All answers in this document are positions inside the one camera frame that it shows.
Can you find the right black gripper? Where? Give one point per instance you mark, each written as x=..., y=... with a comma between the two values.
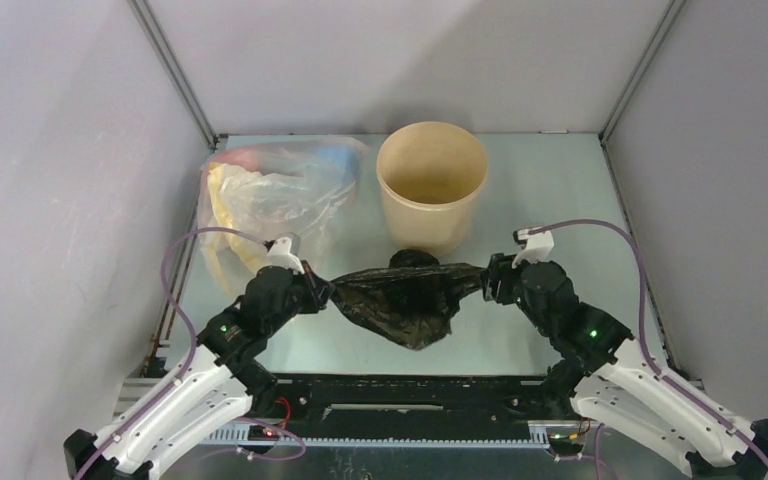
x=499, y=280

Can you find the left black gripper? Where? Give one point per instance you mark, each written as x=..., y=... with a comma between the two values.
x=316, y=299

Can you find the black trash bag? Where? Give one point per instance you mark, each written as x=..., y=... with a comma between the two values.
x=410, y=302

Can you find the clear plastic bag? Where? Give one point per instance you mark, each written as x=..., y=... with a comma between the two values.
x=304, y=187

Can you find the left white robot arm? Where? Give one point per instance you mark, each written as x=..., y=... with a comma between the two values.
x=218, y=380

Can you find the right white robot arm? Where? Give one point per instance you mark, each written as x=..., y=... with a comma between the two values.
x=605, y=376

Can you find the beige plastic trash bin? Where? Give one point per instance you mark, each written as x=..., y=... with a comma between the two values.
x=431, y=175

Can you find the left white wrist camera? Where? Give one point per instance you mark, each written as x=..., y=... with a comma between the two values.
x=283, y=252

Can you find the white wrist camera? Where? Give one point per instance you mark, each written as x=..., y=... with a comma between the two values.
x=535, y=245
x=283, y=252

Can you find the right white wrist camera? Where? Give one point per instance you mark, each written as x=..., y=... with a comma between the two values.
x=535, y=245

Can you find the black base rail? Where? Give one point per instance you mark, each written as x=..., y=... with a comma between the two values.
x=413, y=408

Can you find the left aluminium frame post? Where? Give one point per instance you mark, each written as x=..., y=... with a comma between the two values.
x=159, y=41

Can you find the aluminium frame post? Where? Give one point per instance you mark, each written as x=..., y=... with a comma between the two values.
x=159, y=41
x=646, y=60

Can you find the right aluminium frame post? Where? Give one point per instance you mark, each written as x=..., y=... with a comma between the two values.
x=646, y=60

